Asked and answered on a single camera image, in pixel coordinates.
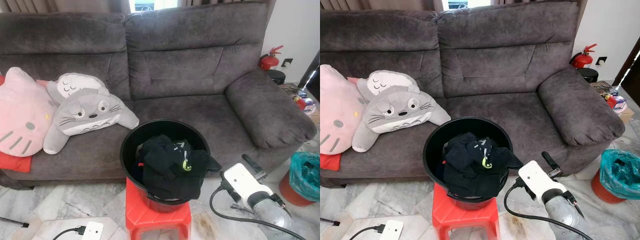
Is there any plain black garment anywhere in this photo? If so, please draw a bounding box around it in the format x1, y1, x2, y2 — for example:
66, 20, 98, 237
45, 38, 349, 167
440, 132, 508, 199
135, 134, 206, 202

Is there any red waste bin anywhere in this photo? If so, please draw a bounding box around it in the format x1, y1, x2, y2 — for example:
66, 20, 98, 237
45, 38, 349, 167
279, 170, 321, 207
591, 170, 640, 204

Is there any teal bin bag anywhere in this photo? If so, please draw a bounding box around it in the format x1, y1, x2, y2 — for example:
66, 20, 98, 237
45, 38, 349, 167
290, 151, 321, 202
599, 148, 640, 201

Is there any red cushion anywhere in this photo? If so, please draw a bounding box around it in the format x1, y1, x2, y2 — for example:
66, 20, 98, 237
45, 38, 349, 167
0, 150, 33, 173
320, 152, 342, 172

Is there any cardboard box with clutter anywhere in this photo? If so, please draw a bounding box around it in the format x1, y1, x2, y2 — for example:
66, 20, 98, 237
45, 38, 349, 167
590, 80, 636, 123
282, 82, 321, 126

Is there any pink cat face pillow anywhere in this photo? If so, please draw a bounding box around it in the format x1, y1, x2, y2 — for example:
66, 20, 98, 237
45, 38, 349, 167
320, 64, 369, 155
0, 67, 58, 157

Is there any red fire extinguisher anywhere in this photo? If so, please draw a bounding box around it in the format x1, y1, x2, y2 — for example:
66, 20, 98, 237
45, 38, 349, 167
571, 43, 598, 69
258, 45, 284, 72

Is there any red plastic stool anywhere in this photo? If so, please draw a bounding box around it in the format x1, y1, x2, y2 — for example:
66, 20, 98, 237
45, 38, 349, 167
125, 177, 192, 240
431, 182, 501, 240

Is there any dark grey fabric sofa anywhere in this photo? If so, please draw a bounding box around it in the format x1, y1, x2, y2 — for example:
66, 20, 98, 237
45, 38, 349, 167
320, 0, 626, 188
0, 0, 318, 188

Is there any black plastic bucket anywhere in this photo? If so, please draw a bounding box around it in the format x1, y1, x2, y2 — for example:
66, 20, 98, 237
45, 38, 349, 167
120, 120, 211, 213
422, 117, 514, 211

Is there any grey Totoro plush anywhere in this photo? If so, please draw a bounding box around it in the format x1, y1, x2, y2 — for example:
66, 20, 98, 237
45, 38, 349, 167
42, 73, 141, 155
351, 70, 452, 153

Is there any brown curtain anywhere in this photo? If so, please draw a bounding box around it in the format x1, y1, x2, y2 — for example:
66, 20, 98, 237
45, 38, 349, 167
0, 0, 131, 13
320, 0, 443, 11

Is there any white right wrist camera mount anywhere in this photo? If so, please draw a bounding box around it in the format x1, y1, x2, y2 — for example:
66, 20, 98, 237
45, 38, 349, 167
223, 162, 274, 203
517, 160, 569, 201

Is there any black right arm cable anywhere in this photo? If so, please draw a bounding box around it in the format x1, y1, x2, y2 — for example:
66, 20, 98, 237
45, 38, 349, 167
209, 181, 307, 240
503, 178, 595, 240

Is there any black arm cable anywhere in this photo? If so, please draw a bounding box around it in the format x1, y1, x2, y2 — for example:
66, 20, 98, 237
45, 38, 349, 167
209, 181, 307, 240
348, 225, 385, 240
503, 178, 595, 240
51, 226, 86, 240

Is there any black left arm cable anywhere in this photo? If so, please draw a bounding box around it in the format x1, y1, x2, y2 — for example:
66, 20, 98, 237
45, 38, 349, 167
51, 226, 86, 240
348, 225, 385, 240

